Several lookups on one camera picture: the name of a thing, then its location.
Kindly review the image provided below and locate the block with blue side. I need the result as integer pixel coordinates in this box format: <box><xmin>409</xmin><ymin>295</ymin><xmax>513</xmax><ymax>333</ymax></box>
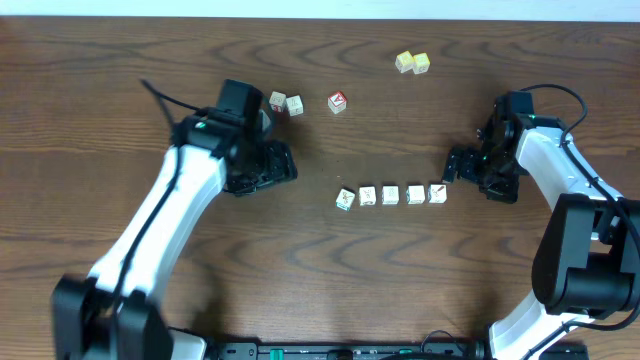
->
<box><xmin>428</xmin><ymin>184</ymin><xmax>447</xmax><ymax>204</ymax></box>

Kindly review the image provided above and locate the white block green Z side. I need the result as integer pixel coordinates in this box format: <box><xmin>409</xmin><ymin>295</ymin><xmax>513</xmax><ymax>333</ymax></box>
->
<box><xmin>406</xmin><ymin>185</ymin><xmax>426</xmax><ymax>205</ymax></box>

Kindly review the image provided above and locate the white block red U side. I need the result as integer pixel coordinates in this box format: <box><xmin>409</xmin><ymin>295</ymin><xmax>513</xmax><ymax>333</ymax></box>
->
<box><xmin>382</xmin><ymin>185</ymin><xmax>400</xmax><ymax>205</ymax></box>

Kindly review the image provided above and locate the white block yellow W side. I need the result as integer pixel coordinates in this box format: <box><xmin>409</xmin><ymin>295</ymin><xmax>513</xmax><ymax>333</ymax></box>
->
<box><xmin>358</xmin><ymin>186</ymin><xmax>377</xmax><ymax>206</ymax></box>

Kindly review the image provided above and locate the white block green 4 side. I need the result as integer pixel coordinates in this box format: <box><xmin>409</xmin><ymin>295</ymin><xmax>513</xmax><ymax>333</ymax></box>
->
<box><xmin>335</xmin><ymin>188</ymin><xmax>356</xmax><ymax>211</ymax></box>

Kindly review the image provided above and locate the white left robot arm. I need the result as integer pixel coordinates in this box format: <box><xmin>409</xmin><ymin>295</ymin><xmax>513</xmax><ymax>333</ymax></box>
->
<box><xmin>51</xmin><ymin>108</ymin><xmax>297</xmax><ymax>359</ymax></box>

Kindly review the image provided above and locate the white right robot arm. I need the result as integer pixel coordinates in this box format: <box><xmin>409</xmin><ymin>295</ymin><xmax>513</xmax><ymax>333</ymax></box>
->
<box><xmin>442</xmin><ymin>112</ymin><xmax>639</xmax><ymax>359</ymax></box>

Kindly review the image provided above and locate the white block red bottom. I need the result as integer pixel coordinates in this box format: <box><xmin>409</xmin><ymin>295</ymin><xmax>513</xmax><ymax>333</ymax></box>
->
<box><xmin>269</xmin><ymin>91</ymin><xmax>287</xmax><ymax>113</ymax></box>

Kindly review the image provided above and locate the white block beside red-bottom block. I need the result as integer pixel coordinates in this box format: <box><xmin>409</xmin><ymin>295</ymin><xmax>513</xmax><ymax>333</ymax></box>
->
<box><xmin>286</xmin><ymin>95</ymin><xmax>304</xmax><ymax>117</ymax></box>

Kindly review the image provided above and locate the red letter A block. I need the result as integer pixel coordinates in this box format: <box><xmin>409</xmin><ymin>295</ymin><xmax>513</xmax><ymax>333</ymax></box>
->
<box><xmin>328</xmin><ymin>91</ymin><xmax>348</xmax><ymax>114</ymax></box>

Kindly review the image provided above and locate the yellow block right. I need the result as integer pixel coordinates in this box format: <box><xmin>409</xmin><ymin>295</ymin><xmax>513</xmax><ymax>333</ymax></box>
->
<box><xmin>412</xmin><ymin>53</ymin><xmax>431</xmax><ymax>75</ymax></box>

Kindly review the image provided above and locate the yellow block left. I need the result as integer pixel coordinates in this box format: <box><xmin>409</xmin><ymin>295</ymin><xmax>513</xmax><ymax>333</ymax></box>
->
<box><xmin>395</xmin><ymin>51</ymin><xmax>415</xmax><ymax>73</ymax></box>

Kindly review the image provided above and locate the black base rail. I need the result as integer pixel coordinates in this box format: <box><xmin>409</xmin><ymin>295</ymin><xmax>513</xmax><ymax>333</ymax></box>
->
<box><xmin>169</xmin><ymin>328</ymin><xmax>590</xmax><ymax>360</ymax></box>

